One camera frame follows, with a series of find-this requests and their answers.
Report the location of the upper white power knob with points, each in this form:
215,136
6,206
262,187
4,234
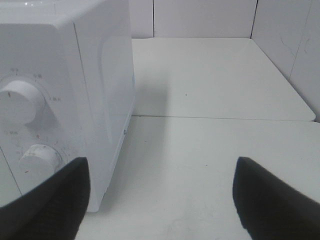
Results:
21,102

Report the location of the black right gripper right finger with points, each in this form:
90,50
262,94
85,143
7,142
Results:
269,208

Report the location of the white microwave oven body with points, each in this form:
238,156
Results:
79,54

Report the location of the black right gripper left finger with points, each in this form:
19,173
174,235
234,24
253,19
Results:
53,210

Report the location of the white timer knob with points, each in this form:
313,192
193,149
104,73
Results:
39,163

